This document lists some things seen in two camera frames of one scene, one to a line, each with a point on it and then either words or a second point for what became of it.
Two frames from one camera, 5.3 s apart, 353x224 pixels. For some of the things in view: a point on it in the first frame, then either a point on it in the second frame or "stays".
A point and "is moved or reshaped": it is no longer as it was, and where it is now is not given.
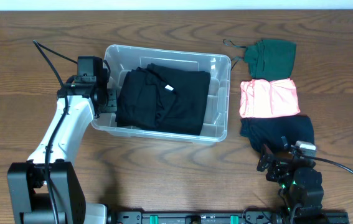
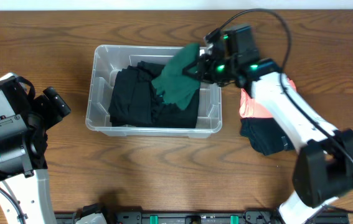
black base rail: (213, 217) stays
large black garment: (152, 97) is moved or reshaped
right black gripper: (280, 163) -> (205, 73)
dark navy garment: (270, 130) stays
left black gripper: (111, 101) -> (55, 101)
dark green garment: (269, 59) -> (175, 88)
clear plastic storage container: (168, 95) is moved or reshaped
